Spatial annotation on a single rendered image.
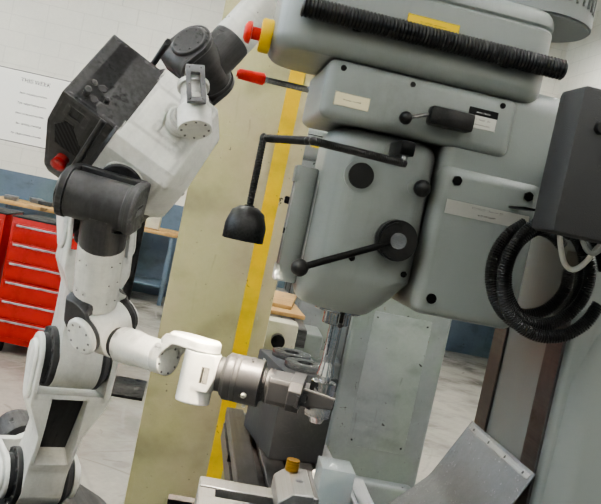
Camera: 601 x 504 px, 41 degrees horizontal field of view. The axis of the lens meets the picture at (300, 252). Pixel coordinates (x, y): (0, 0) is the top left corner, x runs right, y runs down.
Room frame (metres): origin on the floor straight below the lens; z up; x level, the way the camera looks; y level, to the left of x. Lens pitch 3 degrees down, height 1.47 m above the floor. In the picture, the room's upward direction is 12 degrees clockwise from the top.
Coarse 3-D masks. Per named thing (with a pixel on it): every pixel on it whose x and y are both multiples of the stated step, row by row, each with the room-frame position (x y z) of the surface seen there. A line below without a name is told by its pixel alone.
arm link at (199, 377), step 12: (192, 360) 1.45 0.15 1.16; (204, 360) 1.45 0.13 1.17; (216, 360) 1.45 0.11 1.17; (228, 360) 1.45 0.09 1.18; (240, 360) 1.45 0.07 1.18; (180, 372) 1.48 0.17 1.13; (192, 372) 1.45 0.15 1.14; (204, 372) 1.45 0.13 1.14; (216, 372) 1.45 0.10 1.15; (228, 372) 1.44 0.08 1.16; (180, 384) 1.46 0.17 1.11; (192, 384) 1.45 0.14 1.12; (204, 384) 1.45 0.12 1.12; (216, 384) 1.45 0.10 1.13; (228, 384) 1.43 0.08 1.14; (180, 396) 1.45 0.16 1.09; (192, 396) 1.45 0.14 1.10; (204, 396) 1.46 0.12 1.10; (228, 396) 1.44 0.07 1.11
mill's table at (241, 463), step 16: (240, 416) 1.92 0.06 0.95; (224, 432) 1.90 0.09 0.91; (240, 432) 1.78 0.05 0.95; (224, 448) 1.82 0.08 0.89; (240, 448) 1.67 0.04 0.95; (256, 448) 1.77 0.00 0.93; (224, 464) 1.75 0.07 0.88; (240, 464) 1.57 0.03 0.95; (256, 464) 1.66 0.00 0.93; (272, 464) 1.61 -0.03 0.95; (304, 464) 1.65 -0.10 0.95; (240, 480) 1.48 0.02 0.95; (256, 480) 1.50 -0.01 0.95
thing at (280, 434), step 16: (272, 352) 1.80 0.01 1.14; (288, 352) 1.82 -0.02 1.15; (304, 352) 1.83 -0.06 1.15; (288, 368) 1.68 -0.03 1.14; (304, 368) 1.67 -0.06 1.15; (336, 384) 1.67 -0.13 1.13; (256, 416) 1.76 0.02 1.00; (272, 416) 1.66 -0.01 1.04; (288, 416) 1.64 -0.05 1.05; (304, 416) 1.65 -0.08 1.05; (256, 432) 1.74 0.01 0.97; (272, 432) 1.64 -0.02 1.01; (288, 432) 1.64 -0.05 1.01; (304, 432) 1.66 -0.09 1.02; (320, 432) 1.67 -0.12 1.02; (272, 448) 1.64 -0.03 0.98; (288, 448) 1.65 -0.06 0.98; (304, 448) 1.66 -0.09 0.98; (320, 448) 1.67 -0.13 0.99
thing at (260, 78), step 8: (240, 72) 1.51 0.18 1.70; (248, 72) 1.52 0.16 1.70; (256, 72) 1.52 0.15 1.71; (248, 80) 1.52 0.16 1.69; (256, 80) 1.52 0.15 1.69; (264, 80) 1.52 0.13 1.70; (272, 80) 1.53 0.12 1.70; (280, 80) 1.53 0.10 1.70; (296, 88) 1.54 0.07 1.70; (304, 88) 1.54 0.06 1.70
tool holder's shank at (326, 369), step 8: (336, 328) 1.45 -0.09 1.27; (328, 336) 1.46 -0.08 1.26; (336, 336) 1.45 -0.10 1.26; (328, 344) 1.45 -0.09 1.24; (336, 344) 1.45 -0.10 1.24; (328, 352) 1.45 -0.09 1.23; (336, 352) 1.46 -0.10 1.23; (328, 360) 1.45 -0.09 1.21; (320, 368) 1.45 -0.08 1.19; (328, 368) 1.45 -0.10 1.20; (320, 376) 1.45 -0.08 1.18; (328, 376) 1.45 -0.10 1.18
